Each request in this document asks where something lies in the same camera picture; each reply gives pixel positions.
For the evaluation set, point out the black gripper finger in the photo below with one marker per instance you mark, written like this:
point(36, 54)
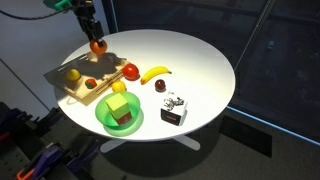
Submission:
point(99, 30)
point(92, 34)

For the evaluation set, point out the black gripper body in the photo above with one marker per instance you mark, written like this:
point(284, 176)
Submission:
point(85, 13)

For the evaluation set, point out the orange toy fruit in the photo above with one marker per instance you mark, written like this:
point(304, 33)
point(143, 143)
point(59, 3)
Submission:
point(98, 47)

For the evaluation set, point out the yellow toy lemon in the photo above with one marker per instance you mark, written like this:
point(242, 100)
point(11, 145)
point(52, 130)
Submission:
point(73, 75)

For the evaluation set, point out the red green toy strawberry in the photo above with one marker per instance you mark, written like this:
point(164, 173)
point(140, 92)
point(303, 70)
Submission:
point(90, 83)

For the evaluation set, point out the red toy tomato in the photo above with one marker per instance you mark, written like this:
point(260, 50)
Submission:
point(130, 71)

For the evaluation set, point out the yellow orange toy peach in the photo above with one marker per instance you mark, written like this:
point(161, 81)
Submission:
point(118, 86)

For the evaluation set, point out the wooden tray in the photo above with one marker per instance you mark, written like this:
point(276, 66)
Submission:
point(83, 93)

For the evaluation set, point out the yellow toy banana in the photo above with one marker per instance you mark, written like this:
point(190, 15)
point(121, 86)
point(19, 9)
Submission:
point(153, 73)

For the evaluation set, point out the light green cube block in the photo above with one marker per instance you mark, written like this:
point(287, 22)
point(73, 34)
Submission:
point(117, 105)

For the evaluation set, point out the dark purple toy plum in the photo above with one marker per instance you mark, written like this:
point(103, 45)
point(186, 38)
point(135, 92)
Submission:
point(160, 85)

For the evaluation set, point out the green translucent plastic bowl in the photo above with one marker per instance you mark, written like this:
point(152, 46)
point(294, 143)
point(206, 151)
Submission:
point(103, 116)

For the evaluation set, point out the zebra print soft cube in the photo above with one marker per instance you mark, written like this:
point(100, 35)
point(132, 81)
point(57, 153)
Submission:
point(173, 110)

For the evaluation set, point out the purple clamp with orange tips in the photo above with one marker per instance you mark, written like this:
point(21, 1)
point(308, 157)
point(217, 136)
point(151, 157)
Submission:
point(43, 160)

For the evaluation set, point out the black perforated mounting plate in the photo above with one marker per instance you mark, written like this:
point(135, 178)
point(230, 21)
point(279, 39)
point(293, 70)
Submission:
point(13, 160)

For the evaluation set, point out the teal camera mount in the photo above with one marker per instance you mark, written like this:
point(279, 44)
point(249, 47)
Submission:
point(58, 4)

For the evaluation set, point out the white table pedestal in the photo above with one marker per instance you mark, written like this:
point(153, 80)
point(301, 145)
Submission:
point(186, 141)

